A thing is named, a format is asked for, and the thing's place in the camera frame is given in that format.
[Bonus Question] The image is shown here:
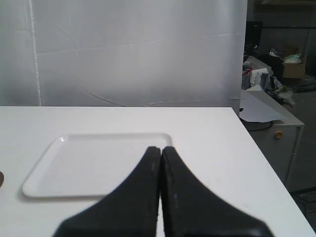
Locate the white paper sheet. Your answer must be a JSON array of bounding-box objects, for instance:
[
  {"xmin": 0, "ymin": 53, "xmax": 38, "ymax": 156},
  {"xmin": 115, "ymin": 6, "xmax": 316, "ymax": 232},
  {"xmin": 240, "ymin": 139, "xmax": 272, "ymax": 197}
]
[{"xmin": 239, "ymin": 90, "xmax": 285, "ymax": 122}]

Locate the wooden mortar cup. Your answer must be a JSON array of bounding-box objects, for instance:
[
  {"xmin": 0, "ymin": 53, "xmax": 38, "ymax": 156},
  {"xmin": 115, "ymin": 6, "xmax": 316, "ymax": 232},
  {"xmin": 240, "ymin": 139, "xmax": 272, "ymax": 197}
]
[{"xmin": 0, "ymin": 171, "xmax": 4, "ymax": 187}]

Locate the grey metal cabinet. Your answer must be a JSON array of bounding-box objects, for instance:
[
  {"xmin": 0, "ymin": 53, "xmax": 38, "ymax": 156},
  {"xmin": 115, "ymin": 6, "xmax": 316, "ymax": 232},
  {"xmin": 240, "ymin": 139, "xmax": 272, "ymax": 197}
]
[{"xmin": 240, "ymin": 91, "xmax": 304, "ymax": 188}]

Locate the white rectangular plastic tray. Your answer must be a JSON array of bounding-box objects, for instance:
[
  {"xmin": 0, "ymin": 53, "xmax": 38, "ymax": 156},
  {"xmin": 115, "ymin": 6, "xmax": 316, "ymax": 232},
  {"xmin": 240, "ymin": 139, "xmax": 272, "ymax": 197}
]
[{"xmin": 22, "ymin": 132, "xmax": 172, "ymax": 198}]

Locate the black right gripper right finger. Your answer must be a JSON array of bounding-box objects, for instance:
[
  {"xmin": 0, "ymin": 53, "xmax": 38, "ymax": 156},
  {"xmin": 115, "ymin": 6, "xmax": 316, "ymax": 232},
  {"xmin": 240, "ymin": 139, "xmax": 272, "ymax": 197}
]
[{"xmin": 160, "ymin": 147, "xmax": 273, "ymax": 237}]

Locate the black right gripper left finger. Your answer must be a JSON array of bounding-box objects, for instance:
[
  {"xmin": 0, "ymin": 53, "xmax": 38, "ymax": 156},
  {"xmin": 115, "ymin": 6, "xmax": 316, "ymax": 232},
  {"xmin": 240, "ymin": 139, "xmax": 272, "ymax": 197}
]
[{"xmin": 54, "ymin": 147, "xmax": 160, "ymax": 237}]

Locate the brown cardboard box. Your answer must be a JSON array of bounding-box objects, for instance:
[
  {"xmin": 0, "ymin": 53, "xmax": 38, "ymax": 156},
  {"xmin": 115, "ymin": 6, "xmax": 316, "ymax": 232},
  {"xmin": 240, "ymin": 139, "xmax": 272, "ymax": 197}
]
[{"xmin": 283, "ymin": 62, "xmax": 306, "ymax": 79}]

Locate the white backdrop sheet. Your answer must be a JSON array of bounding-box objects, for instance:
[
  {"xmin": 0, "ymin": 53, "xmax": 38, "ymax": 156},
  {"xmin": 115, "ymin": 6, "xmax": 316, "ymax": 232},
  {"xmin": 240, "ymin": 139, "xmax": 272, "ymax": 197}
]
[{"xmin": 0, "ymin": 0, "xmax": 247, "ymax": 113}]

